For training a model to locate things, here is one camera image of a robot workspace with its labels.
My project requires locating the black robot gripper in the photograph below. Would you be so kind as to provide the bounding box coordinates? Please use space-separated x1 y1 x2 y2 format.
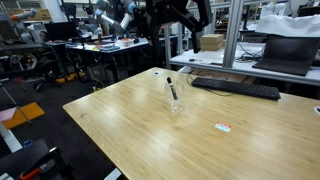
145 0 214 54

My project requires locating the black marker pen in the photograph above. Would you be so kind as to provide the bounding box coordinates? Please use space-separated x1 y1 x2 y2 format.
166 76 179 101

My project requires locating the clear wine glass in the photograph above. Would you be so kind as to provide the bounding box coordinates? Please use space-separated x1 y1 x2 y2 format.
164 78 185 114

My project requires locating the small cardboard box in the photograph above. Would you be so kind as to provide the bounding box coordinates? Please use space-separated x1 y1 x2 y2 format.
199 33 225 52

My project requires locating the white workbench shelf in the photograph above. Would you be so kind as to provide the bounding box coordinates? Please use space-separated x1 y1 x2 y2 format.
168 41 320 88

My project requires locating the black computer keyboard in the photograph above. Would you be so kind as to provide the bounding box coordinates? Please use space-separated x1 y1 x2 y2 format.
191 76 282 101

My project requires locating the white crumpled cloth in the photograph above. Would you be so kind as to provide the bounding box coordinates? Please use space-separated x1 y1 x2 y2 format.
255 13 320 38

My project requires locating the black laptop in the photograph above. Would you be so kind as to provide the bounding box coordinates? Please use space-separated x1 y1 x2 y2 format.
251 34 320 77

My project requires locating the cluttered background work table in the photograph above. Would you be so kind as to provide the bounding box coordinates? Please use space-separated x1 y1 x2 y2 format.
65 37 150 83

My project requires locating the red and white sticker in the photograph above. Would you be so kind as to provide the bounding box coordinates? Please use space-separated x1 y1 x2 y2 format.
214 121 232 133

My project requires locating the black computer monitor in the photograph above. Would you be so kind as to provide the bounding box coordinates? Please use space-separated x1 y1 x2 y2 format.
43 21 79 42

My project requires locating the black office chair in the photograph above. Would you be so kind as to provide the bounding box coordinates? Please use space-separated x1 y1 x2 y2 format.
33 41 72 93

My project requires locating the orange floor mat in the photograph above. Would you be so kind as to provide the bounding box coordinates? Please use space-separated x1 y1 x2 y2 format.
2 101 46 131

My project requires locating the pink paper sheet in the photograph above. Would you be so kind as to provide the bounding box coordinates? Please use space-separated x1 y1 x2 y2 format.
0 106 18 123

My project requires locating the thick aluminium frame post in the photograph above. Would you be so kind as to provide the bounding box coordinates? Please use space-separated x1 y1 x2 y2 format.
222 0 246 70

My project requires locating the black keyboard cable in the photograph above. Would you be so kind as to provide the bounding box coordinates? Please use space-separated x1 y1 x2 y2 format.
185 71 236 98

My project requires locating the orange handled black clamp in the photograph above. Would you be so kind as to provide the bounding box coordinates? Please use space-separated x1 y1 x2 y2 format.
17 146 69 180

